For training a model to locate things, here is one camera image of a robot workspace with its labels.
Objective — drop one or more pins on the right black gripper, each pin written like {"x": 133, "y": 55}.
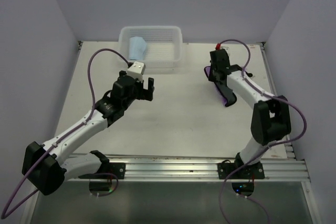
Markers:
{"x": 211, "y": 77}

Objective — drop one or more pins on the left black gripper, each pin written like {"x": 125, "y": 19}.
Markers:
{"x": 145, "y": 94}

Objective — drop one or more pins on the purple and grey towel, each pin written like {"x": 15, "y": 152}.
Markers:
{"x": 227, "y": 94}

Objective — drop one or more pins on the light blue towel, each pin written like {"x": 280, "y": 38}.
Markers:
{"x": 137, "y": 48}

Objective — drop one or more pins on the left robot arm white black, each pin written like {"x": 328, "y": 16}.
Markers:
{"x": 48, "y": 165}

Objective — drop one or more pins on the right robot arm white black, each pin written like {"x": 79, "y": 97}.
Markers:
{"x": 270, "y": 120}

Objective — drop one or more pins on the white plastic basket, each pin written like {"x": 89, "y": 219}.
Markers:
{"x": 163, "y": 45}

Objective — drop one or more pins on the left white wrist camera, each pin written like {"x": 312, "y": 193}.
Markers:
{"x": 136, "y": 70}

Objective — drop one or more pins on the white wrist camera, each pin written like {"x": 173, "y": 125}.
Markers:
{"x": 136, "y": 70}
{"x": 221, "y": 47}

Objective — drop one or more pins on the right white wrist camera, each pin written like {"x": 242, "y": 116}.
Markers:
{"x": 221, "y": 47}

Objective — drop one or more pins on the left black base bracket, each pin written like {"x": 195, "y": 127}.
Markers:
{"x": 116, "y": 168}

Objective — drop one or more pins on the black base bracket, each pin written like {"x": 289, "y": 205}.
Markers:
{"x": 116, "y": 168}
{"x": 227, "y": 170}

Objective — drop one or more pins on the right black base bracket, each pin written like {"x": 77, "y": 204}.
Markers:
{"x": 227, "y": 170}

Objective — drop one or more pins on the aluminium mounting rail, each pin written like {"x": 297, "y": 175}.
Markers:
{"x": 201, "y": 169}

